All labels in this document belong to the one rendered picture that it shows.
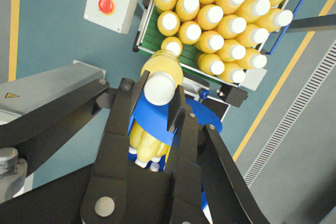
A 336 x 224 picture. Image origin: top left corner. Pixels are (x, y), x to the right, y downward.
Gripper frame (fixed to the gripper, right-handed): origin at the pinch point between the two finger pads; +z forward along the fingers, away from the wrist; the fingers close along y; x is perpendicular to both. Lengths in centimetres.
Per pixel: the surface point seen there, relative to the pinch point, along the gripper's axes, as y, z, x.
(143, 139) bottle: 3.8, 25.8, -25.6
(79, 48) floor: -72, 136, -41
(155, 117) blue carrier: 3.1, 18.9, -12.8
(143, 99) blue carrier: -1.3, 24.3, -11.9
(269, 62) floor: 97, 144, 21
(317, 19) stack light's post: 43, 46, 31
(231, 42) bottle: 16.4, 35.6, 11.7
